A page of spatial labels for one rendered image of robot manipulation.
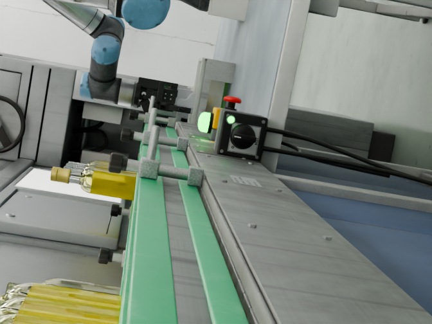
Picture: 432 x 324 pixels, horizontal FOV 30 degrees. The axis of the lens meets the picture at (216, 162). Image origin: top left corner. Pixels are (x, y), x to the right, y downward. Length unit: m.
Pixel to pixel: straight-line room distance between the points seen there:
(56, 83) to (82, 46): 2.76
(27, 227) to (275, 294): 1.40
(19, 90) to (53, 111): 0.14
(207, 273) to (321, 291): 0.11
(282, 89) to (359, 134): 1.66
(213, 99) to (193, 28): 3.58
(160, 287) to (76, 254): 1.29
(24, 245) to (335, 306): 1.39
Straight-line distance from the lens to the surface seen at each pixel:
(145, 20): 2.08
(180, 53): 5.77
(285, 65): 1.48
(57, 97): 3.03
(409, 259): 0.90
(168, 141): 1.57
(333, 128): 3.10
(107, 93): 2.27
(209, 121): 1.73
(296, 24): 1.47
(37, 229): 1.92
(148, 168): 1.11
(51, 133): 3.04
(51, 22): 5.81
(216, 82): 2.21
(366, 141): 3.13
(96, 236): 1.91
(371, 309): 0.57
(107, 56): 2.20
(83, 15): 2.29
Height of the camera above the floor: 0.98
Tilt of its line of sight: 6 degrees down
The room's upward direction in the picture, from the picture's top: 80 degrees counter-clockwise
